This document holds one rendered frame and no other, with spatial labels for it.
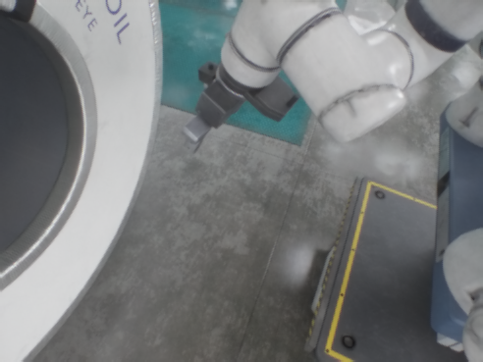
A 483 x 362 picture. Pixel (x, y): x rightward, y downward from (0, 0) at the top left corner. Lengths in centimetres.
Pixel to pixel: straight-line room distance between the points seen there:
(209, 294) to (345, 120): 101
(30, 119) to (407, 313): 112
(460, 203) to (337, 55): 49
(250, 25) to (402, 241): 92
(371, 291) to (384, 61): 76
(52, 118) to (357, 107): 71
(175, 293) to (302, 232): 60
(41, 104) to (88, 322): 75
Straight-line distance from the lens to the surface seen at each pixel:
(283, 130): 185
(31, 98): 90
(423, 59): 45
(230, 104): 48
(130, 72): 90
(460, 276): 60
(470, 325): 36
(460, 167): 84
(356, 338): 96
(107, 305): 129
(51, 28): 69
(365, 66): 35
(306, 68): 35
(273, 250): 135
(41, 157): 91
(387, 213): 121
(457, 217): 72
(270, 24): 37
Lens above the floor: 117
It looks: 49 degrees down
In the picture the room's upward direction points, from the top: 8 degrees clockwise
